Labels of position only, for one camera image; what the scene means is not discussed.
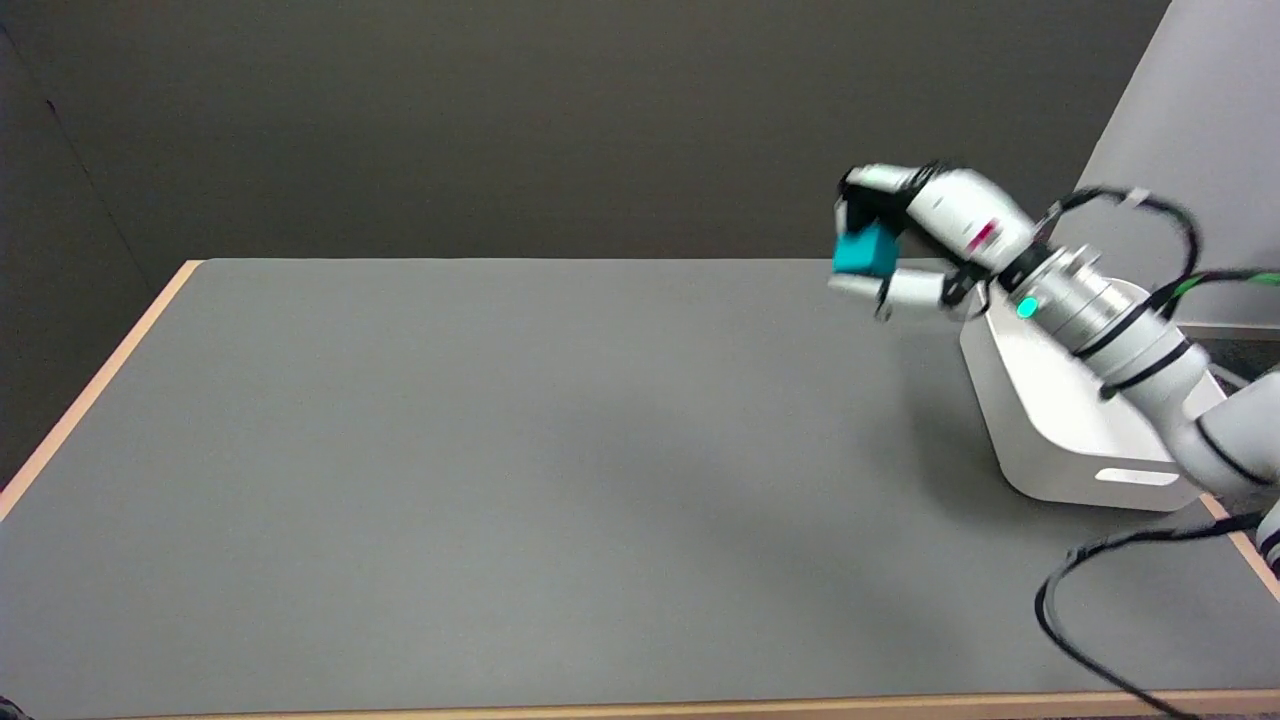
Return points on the white plastic bin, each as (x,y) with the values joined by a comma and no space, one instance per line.
(1060,420)

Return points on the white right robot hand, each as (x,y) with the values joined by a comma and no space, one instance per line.
(950,215)

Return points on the blue wooden cube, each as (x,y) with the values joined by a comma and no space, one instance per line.
(864,251)

